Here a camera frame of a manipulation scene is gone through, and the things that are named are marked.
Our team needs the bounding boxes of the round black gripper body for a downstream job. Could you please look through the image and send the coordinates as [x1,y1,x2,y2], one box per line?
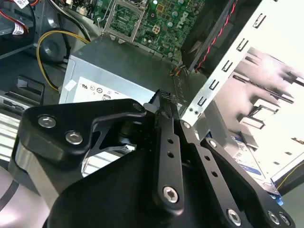
[46,117,229,228]

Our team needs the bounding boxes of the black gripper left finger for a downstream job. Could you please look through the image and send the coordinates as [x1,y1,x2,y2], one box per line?
[8,89,186,213]

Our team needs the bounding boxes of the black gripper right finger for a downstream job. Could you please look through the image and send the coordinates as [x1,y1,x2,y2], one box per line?
[180,120,296,228]

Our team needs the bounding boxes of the hard disk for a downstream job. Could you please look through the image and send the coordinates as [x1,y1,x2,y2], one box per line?
[223,132,285,207]

